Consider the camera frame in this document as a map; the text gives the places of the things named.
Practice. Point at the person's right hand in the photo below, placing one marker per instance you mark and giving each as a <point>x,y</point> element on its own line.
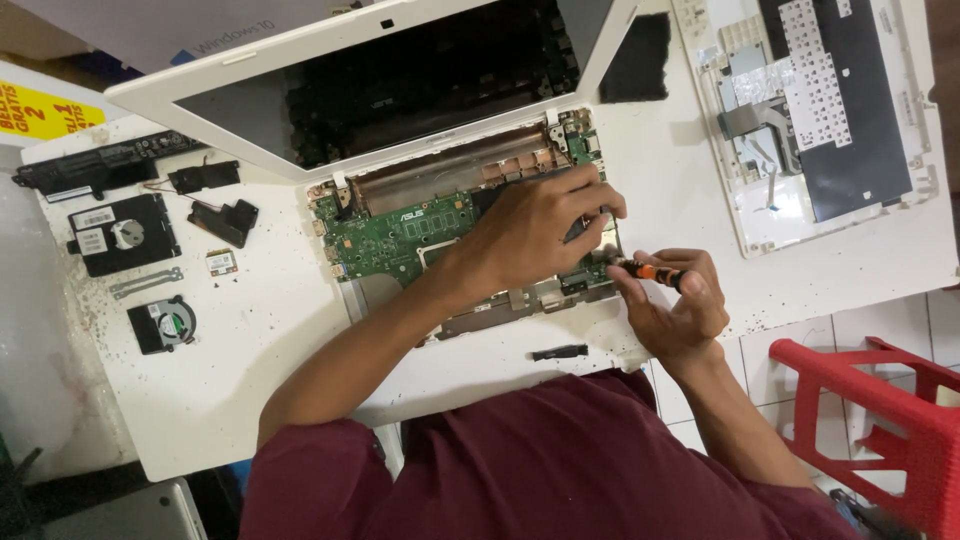
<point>679,322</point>

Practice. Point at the person's left hand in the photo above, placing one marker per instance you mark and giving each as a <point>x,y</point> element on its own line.
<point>532,232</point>

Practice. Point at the person's left fingers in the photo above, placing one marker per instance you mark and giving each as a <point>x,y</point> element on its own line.
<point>596,199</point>

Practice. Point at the orange black screwdriver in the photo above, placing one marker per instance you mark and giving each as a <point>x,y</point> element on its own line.
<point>652,273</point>

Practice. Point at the black foam pad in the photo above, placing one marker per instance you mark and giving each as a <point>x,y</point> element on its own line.
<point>634,60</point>

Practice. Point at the small black plastic piece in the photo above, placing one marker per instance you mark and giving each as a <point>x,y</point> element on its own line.
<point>559,352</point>

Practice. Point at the green laptop motherboard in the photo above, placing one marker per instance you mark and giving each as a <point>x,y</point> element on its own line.
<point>390,236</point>

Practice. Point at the white laptop keyboard cover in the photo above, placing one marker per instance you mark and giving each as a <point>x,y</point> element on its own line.
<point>862,150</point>

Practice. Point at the person's maroon shirt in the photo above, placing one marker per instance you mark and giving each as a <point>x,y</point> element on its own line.
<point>540,465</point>

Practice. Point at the white opened laptop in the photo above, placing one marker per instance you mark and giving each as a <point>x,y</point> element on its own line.
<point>360,26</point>

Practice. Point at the black laptop speaker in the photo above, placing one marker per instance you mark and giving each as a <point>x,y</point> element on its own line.
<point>229,221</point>
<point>204,177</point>

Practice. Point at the red plastic stool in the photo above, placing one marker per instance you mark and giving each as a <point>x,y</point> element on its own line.
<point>892,420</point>

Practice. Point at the black cooling fan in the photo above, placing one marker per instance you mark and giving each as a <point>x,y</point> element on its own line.
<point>161,325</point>

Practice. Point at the black hard drive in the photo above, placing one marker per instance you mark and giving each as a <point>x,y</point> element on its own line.
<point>124,236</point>

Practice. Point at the black laptop battery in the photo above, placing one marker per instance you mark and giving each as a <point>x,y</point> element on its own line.
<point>97,166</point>

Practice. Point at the yellow printed sign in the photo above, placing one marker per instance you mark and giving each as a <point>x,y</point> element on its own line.
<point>45,112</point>

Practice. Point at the silver closed laptop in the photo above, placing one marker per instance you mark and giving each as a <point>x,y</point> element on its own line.
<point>127,514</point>

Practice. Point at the grey metal bracket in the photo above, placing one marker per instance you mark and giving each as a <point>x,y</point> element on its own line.
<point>146,283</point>

